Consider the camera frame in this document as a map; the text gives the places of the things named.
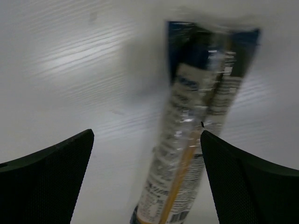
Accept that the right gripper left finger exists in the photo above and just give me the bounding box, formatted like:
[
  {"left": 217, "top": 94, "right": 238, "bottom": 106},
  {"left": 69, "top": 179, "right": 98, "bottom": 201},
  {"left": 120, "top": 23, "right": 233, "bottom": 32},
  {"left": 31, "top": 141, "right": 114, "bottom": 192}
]
[{"left": 0, "top": 129, "right": 94, "bottom": 224}]

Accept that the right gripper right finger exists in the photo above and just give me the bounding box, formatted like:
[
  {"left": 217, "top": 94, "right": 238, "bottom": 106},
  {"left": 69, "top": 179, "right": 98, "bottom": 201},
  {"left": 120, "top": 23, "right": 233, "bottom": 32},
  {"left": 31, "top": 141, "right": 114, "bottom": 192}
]
[{"left": 200, "top": 131, "right": 299, "bottom": 224}]

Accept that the pasta bag label side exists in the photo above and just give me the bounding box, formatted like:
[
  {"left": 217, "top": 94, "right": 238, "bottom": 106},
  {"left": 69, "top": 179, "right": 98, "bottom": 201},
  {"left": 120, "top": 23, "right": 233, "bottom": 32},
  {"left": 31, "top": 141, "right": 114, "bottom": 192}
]
[{"left": 130, "top": 21, "right": 261, "bottom": 224}]

